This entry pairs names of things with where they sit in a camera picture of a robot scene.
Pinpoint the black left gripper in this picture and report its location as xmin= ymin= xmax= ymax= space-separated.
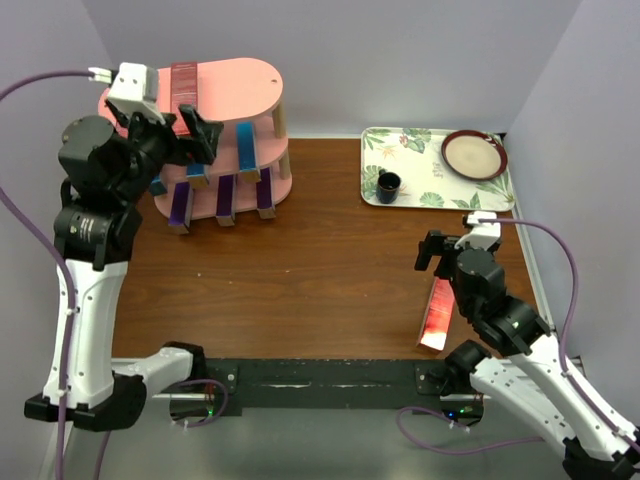
xmin=108 ymin=95 xmax=224 ymax=202

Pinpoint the red toothpaste box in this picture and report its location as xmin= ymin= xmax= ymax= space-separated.
xmin=417 ymin=278 xmax=455 ymax=352
xmin=170 ymin=62 xmax=198 ymax=135
xmin=143 ymin=67 xmax=159 ymax=104

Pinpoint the blue toothpaste box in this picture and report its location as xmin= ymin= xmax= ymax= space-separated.
xmin=185 ymin=163 xmax=210 ymax=190
xmin=236 ymin=122 xmax=261 ymax=183
xmin=148 ymin=175 xmax=168 ymax=197

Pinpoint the blue toothpaste box front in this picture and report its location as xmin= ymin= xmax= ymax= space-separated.
xmin=148 ymin=175 xmax=168 ymax=197

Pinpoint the silver purple toothpaste box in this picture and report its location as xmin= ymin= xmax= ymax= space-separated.
xmin=215 ymin=175 xmax=236 ymax=227

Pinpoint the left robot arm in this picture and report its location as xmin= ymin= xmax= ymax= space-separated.
xmin=24 ymin=105 xmax=224 ymax=432

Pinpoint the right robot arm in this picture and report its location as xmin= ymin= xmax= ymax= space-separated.
xmin=415 ymin=227 xmax=639 ymax=479

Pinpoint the pink three-tier shelf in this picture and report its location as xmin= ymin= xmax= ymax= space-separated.
xmin=97 ymin=57 xmax=293 ymax=220

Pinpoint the dark blue mug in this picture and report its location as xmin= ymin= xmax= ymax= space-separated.
xmin=376 ymin=169 xmax=401 ymax=205

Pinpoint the floral serving tray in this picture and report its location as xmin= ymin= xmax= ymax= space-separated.
xmin=360 ymin=127 xmax=515 ymax=212

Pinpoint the red rimmed beige plate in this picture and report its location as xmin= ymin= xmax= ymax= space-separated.
xmin=441 ymin=130 xmax=508 ymax=181

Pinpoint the black base mat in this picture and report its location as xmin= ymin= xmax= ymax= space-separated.
xmin=169 ymin=357 xmax=505 ymax=417

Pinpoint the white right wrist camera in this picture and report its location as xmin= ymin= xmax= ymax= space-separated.
xmin=463 ymin=211 xmax=501 ymax=239

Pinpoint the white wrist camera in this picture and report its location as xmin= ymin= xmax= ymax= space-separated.
xmin=463 ymin=211 xmax=501 ymax=239
xmin=106 ymin=62 xmax=160 ymax=117

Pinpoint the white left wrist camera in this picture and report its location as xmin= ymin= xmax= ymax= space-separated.
xmin=106 ymin=62 xmax=160 ymax=117

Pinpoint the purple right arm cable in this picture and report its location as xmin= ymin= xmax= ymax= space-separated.
xmin=482 ymin=216 xmax=640 ymax=451

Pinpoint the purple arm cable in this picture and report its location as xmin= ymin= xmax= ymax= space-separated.
xmin=482 ymin=216 xmax=640 ymax=451
xmin=0 ymin=68 xmax=114 ymax=480

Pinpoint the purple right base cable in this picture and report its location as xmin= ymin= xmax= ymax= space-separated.
xmin=395 ymin=405 xmax=546 ymax=455

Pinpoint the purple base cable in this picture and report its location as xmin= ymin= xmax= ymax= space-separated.
xmin=395 ymin=405 xmax=546 ymax=455
xmin=172 ymin=378 xmax=230 ymax=429

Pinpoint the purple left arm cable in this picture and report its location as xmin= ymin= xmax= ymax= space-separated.
xmin=0 ymin=68 xmax=114 ymax=480

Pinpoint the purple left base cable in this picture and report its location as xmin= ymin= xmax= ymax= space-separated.
xmin=172 ymin=378 xmax=230 ymax=429

